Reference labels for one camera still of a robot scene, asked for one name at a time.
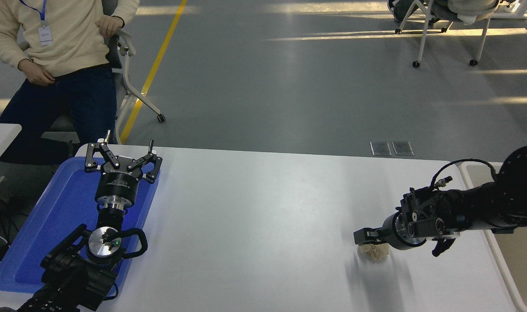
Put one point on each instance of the seated person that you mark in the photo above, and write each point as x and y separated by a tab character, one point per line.
471	6

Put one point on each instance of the person's left hand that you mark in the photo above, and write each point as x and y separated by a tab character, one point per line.
109	25

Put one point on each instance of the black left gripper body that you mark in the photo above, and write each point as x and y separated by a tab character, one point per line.
116	182

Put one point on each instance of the large pale bin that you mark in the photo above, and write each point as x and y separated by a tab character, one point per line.
523	268

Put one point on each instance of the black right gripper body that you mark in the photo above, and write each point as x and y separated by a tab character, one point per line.
392	232

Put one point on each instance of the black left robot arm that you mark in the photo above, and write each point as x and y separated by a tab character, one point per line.
68	277

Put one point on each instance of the blue plastic tray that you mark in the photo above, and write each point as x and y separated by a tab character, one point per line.
51	208

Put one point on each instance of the tan paper ball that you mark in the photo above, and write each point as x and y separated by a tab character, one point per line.
375	252

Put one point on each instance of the white name badge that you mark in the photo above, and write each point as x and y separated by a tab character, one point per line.
45	36

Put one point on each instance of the person's right hand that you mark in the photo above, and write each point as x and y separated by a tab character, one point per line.
39	76

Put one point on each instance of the white office chair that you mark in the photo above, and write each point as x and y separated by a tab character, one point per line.
131	91

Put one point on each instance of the white wheeled chair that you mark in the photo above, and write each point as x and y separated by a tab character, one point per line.
424	30

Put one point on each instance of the black power plug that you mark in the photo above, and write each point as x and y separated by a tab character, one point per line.
0	253

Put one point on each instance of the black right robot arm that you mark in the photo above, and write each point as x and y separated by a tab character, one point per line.
471	203

